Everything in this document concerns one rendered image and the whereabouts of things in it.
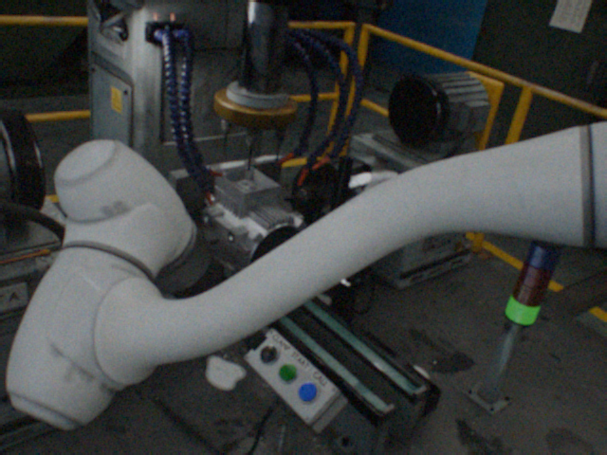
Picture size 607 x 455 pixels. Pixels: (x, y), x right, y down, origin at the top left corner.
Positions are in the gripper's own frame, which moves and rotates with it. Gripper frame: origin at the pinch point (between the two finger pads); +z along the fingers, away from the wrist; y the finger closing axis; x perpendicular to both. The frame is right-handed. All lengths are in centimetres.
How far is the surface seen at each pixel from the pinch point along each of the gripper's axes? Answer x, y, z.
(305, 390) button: 0.1, -9.8, 7.4
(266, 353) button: 0.4, 0.2, 7.4
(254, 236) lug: -15.4, 30.5, 18.2
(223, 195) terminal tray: -18, 46, 18
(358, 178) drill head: -45, 34, 33
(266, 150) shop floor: -110, 283, 230
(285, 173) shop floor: -100, 242, 222
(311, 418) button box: 2.5, -13.3, 8.2
